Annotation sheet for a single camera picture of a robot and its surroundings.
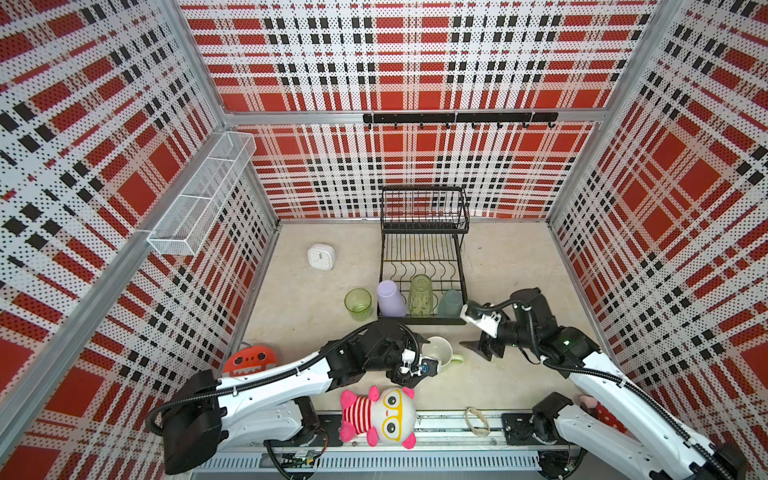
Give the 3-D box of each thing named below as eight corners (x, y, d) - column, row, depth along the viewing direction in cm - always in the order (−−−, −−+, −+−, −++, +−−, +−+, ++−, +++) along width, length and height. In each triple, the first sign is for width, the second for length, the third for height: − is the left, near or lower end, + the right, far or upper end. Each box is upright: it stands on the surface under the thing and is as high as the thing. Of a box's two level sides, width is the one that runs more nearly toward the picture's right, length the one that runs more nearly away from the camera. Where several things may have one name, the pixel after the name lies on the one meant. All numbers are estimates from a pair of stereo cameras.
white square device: (310, 269, 108) (304, 255, 102) (313, 257, 112) (308, 243, 105) (334, 269, 108) (330, 255, 102) (337, 257, 111) (333, 243, 105)
